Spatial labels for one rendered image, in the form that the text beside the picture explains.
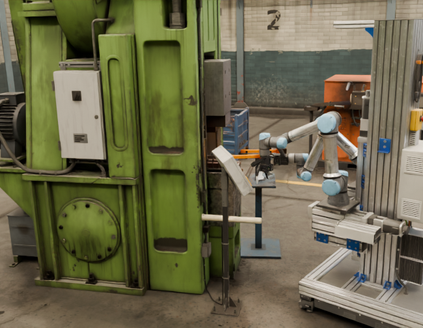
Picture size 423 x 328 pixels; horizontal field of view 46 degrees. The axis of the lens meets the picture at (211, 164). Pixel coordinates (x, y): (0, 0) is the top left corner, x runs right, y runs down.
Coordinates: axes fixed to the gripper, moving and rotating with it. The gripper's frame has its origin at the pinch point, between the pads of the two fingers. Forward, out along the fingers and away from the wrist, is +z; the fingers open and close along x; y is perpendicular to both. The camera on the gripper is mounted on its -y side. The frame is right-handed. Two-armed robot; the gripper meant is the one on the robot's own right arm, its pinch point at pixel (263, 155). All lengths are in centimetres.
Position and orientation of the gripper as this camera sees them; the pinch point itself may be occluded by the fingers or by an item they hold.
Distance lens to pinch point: 398.6
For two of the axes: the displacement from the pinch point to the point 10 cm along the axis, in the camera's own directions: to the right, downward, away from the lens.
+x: 2.2, -2.7, 9.4
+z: -9.7, -0.1, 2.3
